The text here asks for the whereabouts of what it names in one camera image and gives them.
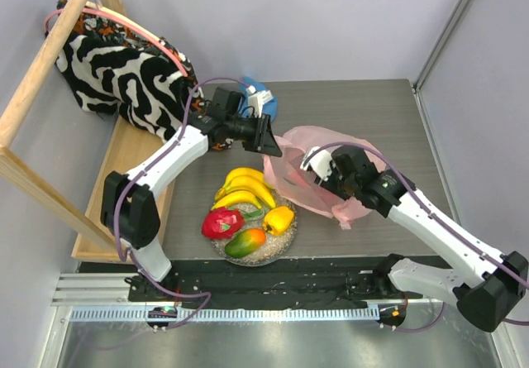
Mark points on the aluminium corner post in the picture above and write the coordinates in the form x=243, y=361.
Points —
x=454, y=20

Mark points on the yellow fake banana bunch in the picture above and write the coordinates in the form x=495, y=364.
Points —
x=247, y=179

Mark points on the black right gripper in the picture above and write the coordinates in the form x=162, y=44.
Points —
x=336, y=176

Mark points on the black white orange patterned cloth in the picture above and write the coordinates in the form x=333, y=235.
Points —
x=142, y=111

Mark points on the green orange fake mango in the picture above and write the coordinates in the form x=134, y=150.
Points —
x=245, y=243

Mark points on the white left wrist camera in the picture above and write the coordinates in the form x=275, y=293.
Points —
x=259, y=101

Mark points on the yellow fake bell pepper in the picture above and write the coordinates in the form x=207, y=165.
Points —
x=277, y=221

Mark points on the pink hanger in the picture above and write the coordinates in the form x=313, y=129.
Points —
x=105, y=54

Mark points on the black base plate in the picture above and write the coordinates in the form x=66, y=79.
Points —
x=295, y=283

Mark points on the single yellow fake banana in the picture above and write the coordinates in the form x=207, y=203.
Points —
x=237, y=197

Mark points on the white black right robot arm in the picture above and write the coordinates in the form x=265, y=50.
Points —
x=484, y=283

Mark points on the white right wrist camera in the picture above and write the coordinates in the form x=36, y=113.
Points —
x=318, y=161

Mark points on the red fake dragon fruit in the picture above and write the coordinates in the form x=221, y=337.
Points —
x=223, y=223

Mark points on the pink plastic bag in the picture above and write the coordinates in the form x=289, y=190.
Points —
x=299, y=186

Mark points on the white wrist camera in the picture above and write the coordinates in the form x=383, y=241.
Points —
x=259, y=101
x=318, y=161

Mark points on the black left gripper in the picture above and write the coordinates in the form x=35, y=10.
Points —
x=263, y=140

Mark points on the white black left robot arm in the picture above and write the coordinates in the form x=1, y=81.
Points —
x=129, y=207

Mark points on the speckled round plate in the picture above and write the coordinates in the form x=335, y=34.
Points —
x=273, y=248

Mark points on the aluminium rail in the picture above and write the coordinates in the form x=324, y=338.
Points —
x=96, y=297

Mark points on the blue bucket hat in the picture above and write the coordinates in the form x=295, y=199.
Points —
x=243, y=109

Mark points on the wooden rack frame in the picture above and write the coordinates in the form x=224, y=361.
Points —
x=71, y=149

